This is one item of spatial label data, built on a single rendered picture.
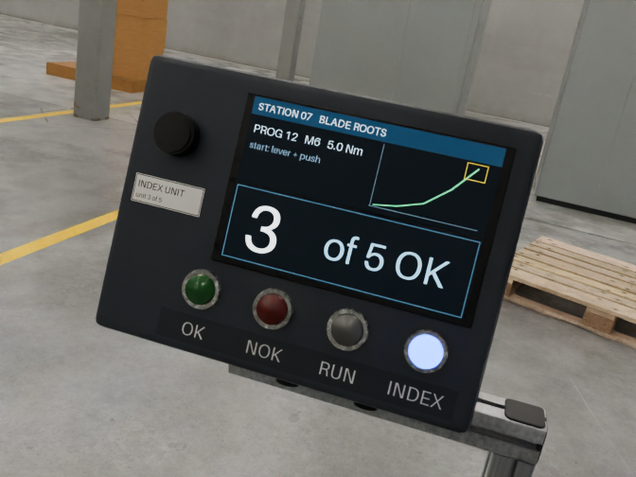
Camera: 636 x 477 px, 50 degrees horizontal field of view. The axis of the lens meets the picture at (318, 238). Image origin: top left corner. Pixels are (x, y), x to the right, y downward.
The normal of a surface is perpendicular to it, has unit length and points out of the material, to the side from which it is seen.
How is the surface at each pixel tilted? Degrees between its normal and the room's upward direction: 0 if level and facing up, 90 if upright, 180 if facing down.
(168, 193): 75
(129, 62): 90
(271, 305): 70
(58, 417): 0
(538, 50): 90
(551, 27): 90
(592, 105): 90
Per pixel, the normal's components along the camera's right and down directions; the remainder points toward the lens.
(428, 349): -0.17, -0.05
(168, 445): 0.17, -0.93
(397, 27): -0.31, 0.26
